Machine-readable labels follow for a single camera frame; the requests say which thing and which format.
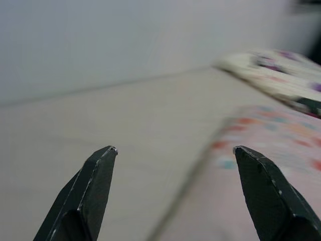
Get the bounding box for pink pillow coloured dots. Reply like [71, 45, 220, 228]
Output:
[147, 104, 321, 241]

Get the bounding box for cream sheeted mattress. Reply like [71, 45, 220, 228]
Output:
[0, 66, 284, 241]

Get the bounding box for cream cartoon print quilt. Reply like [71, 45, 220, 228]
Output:
[213, 49, 321, 117]

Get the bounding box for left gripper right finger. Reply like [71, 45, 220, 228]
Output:
[232, 145, 321, 241]

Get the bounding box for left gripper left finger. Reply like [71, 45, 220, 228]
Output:
[32, 145, 119, 241]

